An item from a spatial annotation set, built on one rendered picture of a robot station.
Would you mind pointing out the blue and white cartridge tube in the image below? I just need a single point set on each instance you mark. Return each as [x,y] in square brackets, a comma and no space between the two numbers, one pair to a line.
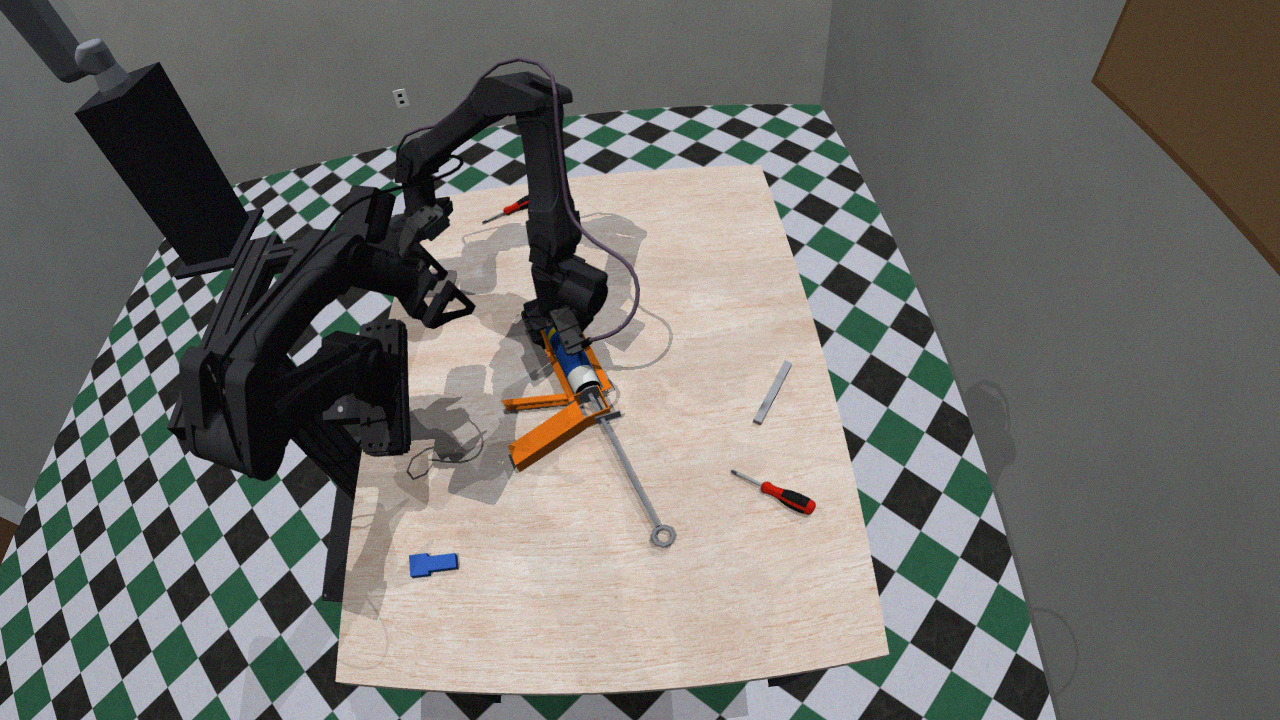
[577,368]

